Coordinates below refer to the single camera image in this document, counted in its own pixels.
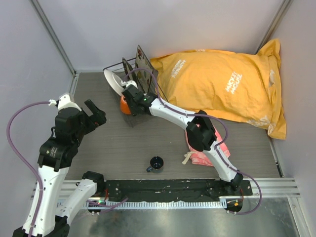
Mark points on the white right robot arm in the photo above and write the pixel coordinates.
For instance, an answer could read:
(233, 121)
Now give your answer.
(199, 129)

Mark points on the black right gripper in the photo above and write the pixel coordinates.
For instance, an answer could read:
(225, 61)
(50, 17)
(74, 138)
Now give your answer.
(133, 112)

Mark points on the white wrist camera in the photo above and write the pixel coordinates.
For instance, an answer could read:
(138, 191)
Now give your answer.
(65, 101)
(128, 82)

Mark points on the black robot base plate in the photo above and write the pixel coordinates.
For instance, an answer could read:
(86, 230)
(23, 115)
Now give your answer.
(168, 190)

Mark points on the dark blue mug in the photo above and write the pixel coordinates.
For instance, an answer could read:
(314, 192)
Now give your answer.
(156, 164)

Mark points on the pink patterned cloth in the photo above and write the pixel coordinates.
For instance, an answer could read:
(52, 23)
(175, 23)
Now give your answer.
(200, 158)

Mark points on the square floral plate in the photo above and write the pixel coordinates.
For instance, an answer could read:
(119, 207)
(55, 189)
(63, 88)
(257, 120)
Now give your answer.
(145, 78)

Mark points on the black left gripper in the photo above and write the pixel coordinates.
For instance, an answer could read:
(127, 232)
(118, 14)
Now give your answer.
(98, 117)

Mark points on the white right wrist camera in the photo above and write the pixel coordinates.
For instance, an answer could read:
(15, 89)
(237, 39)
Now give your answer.
(128, 82)

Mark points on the green rimmed white plate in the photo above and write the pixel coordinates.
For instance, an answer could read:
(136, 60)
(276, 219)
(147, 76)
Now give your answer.
(114, 81)

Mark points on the white slotted cable duct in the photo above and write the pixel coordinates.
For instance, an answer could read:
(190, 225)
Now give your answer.
(157, 205)

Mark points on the yellow Mickey Mouse pillow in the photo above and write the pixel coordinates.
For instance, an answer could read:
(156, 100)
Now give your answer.
(233, 86)

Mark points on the grey wire dish rack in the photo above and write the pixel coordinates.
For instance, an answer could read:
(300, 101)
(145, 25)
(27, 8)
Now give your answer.
(119, 70)

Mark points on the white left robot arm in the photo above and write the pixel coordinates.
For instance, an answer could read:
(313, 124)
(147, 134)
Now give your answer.
(44, 218)

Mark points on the orange glass mug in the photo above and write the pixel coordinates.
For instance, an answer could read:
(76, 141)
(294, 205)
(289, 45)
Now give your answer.
(124, 106)

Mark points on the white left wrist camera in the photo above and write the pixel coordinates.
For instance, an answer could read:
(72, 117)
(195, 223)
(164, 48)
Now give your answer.
(65, 101)

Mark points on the brown checkered rim plate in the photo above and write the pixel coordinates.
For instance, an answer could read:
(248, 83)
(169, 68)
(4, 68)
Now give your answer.
(128, 68)

